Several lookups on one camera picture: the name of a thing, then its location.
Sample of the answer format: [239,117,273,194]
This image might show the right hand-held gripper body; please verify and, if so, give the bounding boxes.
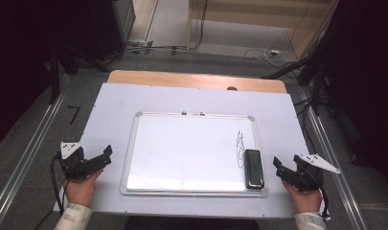
[293,153,341,193]

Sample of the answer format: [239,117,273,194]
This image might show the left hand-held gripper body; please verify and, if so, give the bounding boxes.
[58,141,94,182]

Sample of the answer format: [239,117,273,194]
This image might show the black whiteboard eraser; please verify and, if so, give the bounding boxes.
[243,149,265,191]

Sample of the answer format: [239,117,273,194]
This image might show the white metal-framed whiteboard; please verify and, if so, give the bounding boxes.
[120,111,268,197]

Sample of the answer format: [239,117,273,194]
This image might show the person's right hand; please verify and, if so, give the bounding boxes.
[282,180,324,215]

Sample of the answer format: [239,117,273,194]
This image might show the person's left hand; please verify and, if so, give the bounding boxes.
[63,169,103,209]

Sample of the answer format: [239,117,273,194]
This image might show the black metal stand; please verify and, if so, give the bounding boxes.
[261,54,331,117]

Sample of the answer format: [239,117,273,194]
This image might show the person's dark lap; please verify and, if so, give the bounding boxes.
[124,216,262,230]

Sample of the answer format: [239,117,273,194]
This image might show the grey power strip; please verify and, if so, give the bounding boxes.
[126,39,154,55]

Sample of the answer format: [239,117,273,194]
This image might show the dark cabinet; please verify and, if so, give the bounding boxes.
[88,0,137,60]

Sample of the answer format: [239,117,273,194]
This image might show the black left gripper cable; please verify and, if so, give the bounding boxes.
[50,152,70,216]

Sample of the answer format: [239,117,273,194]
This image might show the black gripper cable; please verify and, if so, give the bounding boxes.
[50,152,70,216]
[301,166,331,222]

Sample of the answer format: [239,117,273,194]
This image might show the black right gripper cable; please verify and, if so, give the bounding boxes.
[301,166,331,222]

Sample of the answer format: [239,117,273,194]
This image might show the metal floor rail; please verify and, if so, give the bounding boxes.
[298,87,370,230]
[0,75,70,230]

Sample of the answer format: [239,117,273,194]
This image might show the thin black floor cable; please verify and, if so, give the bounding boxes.
[294,98,326,193]

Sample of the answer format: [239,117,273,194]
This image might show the white floor cable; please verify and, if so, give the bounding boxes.
[242,45,290,69]

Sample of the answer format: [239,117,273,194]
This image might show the black floor cables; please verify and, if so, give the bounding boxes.
[102,0,209,62]

